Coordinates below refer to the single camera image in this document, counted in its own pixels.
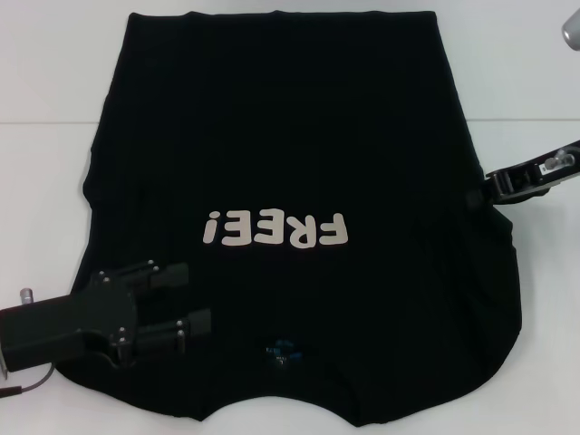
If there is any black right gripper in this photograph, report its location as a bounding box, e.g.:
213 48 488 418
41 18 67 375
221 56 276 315
465 139 580 210

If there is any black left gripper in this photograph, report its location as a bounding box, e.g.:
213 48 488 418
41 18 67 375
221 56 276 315
0 258 215 373

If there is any black shirt with FREE print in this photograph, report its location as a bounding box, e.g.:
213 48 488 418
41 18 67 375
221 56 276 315
80 9 523 411

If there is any silver plug on right gripper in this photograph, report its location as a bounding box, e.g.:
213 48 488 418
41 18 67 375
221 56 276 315
545 152 575 172

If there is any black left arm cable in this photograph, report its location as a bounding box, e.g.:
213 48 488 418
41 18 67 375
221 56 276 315
0 361 59 398

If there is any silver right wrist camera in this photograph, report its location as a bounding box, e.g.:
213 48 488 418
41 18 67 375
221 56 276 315
560 0 580 49

